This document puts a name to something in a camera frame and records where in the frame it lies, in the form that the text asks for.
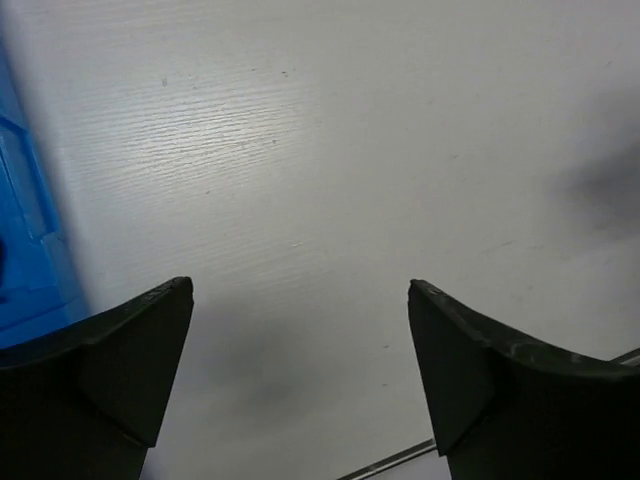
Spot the blue three-compartment bin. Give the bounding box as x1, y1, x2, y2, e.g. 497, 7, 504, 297
1, 42, 89, 368

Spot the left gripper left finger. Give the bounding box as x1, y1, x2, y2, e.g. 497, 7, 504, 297
1, 277, 194, 479

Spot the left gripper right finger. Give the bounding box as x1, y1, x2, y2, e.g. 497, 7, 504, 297
408, 280, 639, 479

